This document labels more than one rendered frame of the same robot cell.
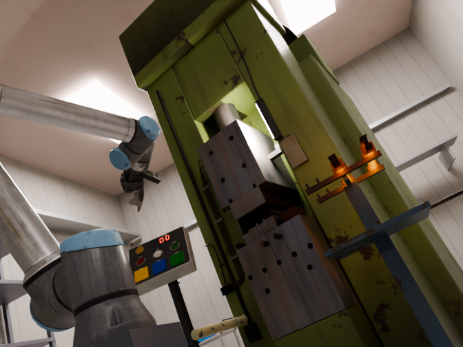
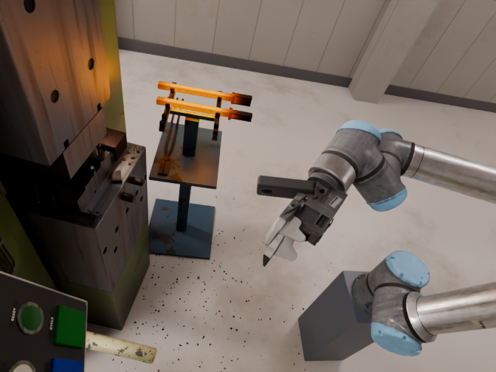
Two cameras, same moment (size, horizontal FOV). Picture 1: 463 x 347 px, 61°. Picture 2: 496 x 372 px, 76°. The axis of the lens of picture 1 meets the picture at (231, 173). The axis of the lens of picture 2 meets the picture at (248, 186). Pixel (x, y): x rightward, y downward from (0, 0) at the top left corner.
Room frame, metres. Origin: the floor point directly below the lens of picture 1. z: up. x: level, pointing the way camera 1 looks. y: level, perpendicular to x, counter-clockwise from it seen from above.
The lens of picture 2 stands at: (1.82, 0.70, 1.75)
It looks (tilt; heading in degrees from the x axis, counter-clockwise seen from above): 47 degrees down; 241
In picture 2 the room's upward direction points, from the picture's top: 18 degrees clockwise
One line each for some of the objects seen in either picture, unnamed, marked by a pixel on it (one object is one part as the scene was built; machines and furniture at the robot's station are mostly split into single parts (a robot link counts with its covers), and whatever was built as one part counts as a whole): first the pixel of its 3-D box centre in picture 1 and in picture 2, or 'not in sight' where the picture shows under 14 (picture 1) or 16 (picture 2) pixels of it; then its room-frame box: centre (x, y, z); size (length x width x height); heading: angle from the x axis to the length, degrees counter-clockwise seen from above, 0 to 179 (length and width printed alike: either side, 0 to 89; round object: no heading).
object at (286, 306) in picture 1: (308, 273); (54, 202); (2.11, -0.15, 0.69); 0.56 x 0.38 x 0.45; 155
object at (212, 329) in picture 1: (222, 326); (85, 339); (2.00, 0.34, 0.62); 0.44 x 0.05 x 0.05; 155
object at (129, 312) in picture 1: (111, 322); (379, 291); (0.92, 0.40, 0.65); 0.19 x 0.19 x 0.10
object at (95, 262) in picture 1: (96, 268); (398, 277); (0.93, 0.40, 0.79); 0.17 x 0.15 x 0.18; 53
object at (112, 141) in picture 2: (294, 216); (104, 142); (1.91, -0.20, 0.95); 0.12 x 0.09 x 0.07; 155
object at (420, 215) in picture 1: (378, 233); (189, 153); (1.57, -0.42, 0.67); 0.40 x 0.30 x 0.02; 74
